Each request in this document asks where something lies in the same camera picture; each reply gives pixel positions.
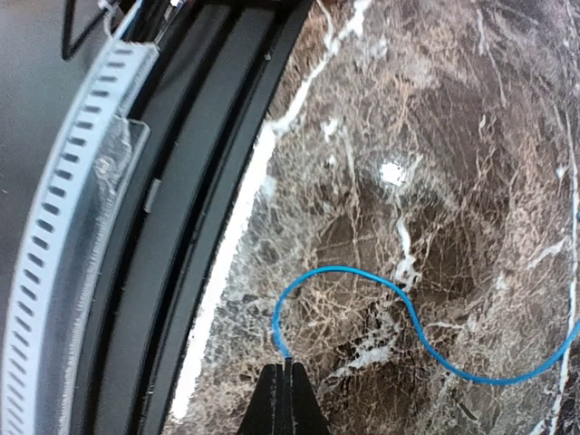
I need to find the clear acrylic plate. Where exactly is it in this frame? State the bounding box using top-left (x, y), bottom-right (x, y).
top-left (34, 116), bottom-right (150, 434)

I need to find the blue cable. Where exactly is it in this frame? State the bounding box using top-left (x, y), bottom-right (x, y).
top-left (270, 198), bottom-right (580, 387)

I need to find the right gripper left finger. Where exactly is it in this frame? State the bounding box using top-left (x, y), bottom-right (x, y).
top-left (237, 363), bottom-right (284, 435)

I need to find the white slotted cable duct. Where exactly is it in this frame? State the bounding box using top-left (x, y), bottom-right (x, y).
top-left (1, 39), bottom-right (160, 434)

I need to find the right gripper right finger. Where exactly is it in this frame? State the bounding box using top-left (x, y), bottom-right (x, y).
top-left (285, 361), bottom-right (330, 435)

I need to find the black front rail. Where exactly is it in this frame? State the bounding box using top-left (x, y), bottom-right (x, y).
top-left (68, 1), bottom-right (311, 434)

